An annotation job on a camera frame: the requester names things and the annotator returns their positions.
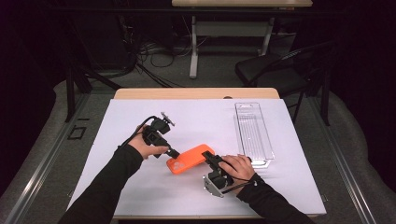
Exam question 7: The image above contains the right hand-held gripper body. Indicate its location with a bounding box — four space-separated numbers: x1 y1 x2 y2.
203 155 235 199

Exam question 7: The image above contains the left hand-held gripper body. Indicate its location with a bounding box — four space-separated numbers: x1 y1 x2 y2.
141 111 176 153

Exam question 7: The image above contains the orange phone case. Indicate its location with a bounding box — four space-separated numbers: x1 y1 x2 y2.
165 143 217 175

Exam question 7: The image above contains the clear plastic packaging box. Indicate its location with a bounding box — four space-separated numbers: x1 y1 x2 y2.
233 102 276 170

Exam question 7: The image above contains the person's left hand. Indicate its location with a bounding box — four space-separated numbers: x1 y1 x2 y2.
127 124 171 161

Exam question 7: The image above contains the person's right hand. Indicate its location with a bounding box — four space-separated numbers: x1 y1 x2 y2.
218 154 257 196

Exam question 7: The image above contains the white table board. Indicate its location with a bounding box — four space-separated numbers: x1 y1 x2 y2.
64 98 327 218

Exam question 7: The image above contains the light wooden table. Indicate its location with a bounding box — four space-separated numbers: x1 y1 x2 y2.
69 87 326 220

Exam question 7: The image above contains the black metal stand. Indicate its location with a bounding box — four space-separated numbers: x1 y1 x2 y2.
64 66 122 123

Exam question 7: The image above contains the white-legged wooden desk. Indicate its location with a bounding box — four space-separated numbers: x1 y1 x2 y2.
171 0 314 79

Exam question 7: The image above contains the black folding chair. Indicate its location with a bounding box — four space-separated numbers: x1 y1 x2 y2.
234 40 335 124

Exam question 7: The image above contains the dark equipment box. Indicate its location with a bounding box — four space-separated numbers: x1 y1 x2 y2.
71 12 132 71

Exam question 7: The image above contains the left hand-held gripper cable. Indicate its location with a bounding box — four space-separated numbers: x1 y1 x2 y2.
118 115 158 149

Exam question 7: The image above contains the hand-held gripper cable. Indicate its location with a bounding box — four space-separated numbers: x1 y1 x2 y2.
221 175 260 194
118 115 158 149

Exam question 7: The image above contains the right hand-held gripper cable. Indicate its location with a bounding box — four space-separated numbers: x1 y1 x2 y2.
221 175 260 194

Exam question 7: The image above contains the tangle of floor cables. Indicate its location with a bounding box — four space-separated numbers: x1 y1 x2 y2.
120 15 209 89

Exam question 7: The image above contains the aluminium floor rail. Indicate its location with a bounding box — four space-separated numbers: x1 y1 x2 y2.
3 92 92 224
306 92 379 224

